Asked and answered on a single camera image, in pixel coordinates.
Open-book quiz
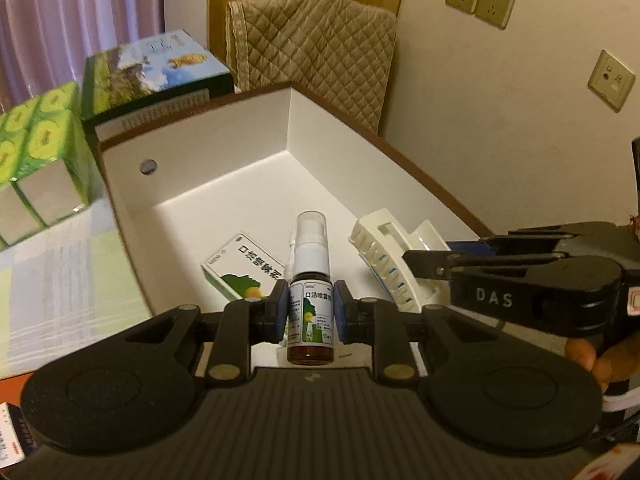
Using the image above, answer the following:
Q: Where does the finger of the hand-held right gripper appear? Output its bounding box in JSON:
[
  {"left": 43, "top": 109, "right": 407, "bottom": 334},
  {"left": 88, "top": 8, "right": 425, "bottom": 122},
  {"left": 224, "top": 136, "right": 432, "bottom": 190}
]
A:
[
  {"left": 402, "top": 249, "right": 566, "bottom": 282},
  {"left": 446, "top": 231, "right": 576, "bottom": 259}
]

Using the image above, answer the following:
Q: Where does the pale striped cloth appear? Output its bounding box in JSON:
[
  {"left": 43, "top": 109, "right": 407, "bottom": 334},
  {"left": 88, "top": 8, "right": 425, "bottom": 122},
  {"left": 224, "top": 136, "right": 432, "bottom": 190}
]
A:
[{"left": 0, "top": 202, "right": 154, "bottom": 382}]

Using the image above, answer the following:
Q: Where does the green landscape printed box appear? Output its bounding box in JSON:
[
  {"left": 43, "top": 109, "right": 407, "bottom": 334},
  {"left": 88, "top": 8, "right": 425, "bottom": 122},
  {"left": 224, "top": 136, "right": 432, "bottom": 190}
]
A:
[{"left": 80, "top": 30, "right": 236, "bottom": 122}]

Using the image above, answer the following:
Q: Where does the brown spray bottle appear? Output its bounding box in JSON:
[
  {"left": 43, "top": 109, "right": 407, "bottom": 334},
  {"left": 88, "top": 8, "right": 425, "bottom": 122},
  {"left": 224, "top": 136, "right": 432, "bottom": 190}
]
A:
[{"left": 286, "top": 211, "right": 335, "bottom": 366}]

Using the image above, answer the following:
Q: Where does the green tissue pack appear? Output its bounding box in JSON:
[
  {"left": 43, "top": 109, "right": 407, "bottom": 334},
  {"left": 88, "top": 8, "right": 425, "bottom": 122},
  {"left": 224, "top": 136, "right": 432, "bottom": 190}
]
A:
[{"left": 0, "top": 80, "right": 104, "bottom": 252}]

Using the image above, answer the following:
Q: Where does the cream hair claw clip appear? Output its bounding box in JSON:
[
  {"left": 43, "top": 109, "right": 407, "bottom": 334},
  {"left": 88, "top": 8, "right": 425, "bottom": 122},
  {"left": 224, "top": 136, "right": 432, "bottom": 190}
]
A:
[{"left": 348, "top": 208, "right": 453, "bottom": 314}]

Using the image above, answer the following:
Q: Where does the beige wall data socket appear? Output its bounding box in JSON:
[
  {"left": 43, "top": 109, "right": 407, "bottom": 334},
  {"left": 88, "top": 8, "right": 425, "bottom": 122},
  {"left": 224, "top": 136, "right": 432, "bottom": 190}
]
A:
[{"left": 587, "top": 49, "right": 637, "bottom": 114}]

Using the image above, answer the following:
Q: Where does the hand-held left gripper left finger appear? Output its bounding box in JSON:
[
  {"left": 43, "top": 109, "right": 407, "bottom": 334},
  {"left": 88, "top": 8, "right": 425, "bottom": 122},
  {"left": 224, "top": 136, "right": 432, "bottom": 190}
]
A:
[{"left": 125, "top": 280, "right": 291, "bottom": 387}]

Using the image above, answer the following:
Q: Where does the pink sheer curtain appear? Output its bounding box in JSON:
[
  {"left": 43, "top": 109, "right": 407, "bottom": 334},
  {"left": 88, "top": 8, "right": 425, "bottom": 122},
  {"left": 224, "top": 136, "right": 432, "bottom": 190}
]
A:
[{"left": 0, "top": 0, "right": 166, "bottom": 112}]

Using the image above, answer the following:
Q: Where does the red printed cardboard sheet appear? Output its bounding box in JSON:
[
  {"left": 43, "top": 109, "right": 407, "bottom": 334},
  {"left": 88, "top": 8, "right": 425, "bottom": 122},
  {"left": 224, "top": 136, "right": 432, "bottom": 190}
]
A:
[{"left": 0, "top": 372, "right": 36, "bottom": 411}]

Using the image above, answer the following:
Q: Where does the green white spray carton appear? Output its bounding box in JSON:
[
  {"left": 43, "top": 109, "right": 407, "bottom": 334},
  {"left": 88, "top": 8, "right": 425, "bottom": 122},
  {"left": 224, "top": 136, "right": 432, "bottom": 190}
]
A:
[{"left": 201, "top": 231, "right": 282, "bottom": 314}]

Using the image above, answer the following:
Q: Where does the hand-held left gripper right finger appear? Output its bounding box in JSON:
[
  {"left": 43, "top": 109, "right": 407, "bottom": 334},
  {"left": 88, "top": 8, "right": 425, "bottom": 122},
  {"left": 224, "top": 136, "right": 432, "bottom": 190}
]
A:
[{"left": 334, "top": 280, "right": 503, "bottom": 387}]

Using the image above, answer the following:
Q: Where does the beige quilted chair cover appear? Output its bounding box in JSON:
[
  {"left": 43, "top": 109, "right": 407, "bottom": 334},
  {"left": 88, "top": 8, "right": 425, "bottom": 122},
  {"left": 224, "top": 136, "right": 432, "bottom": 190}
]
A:
[{"left": 225, "top": 0, "right": 399, "bottom": 136}]

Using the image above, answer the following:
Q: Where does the blue white medicine box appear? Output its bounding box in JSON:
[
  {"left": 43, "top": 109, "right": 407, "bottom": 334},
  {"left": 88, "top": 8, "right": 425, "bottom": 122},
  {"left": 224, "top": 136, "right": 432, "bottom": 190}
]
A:
[{"left": 0, "top": 402, "right": 39, "bottom": 469}]

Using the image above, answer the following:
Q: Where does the person's right hand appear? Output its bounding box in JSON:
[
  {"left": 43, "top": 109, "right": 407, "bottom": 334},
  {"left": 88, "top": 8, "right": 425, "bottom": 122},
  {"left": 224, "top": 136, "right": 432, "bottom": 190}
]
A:
[{"left": 565, "top": 332, "right": 640, "bottom": 397}]

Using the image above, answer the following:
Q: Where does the brown cardboard storage box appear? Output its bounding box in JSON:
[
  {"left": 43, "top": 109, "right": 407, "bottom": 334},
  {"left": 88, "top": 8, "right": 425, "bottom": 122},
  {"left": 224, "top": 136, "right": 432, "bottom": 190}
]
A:
[{"left": 94, "top": 80, "right": 496, "bottom": 368}]

